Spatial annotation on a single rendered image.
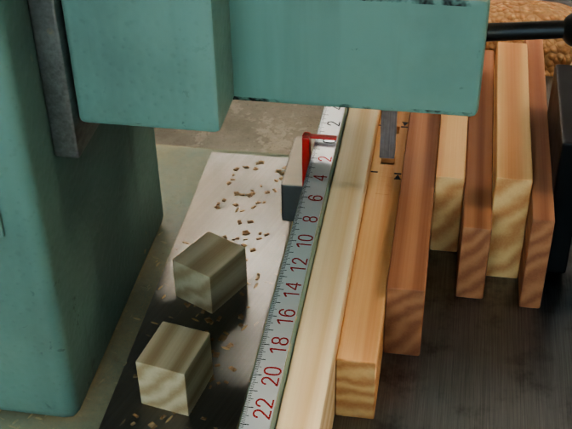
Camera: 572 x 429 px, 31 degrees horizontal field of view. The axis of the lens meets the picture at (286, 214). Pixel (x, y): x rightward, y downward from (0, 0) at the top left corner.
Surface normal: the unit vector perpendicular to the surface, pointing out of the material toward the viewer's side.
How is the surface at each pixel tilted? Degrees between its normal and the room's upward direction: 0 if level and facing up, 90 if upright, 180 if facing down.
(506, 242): 90
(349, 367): 90
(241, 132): 0
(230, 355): 0
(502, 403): 0
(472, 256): 90
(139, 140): 90
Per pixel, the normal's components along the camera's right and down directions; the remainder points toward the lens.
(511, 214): -0.17, 0.59
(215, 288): 0.81, 0.34
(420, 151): -0.02, -0.80
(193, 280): -0.59, 0.49
